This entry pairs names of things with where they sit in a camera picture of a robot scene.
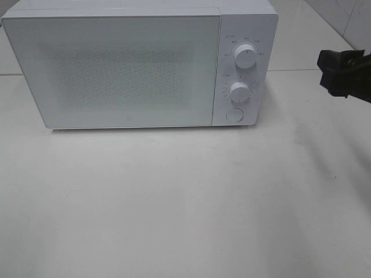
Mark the white microwave oven body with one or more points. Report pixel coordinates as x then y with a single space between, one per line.
240 21

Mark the white timer knob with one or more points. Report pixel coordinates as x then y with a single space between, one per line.
239 92

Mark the upper white power knob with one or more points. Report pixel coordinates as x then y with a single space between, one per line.
245 55

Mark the white microwave door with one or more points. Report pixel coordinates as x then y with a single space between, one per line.
111 72

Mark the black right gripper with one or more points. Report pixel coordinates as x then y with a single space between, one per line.
356 82

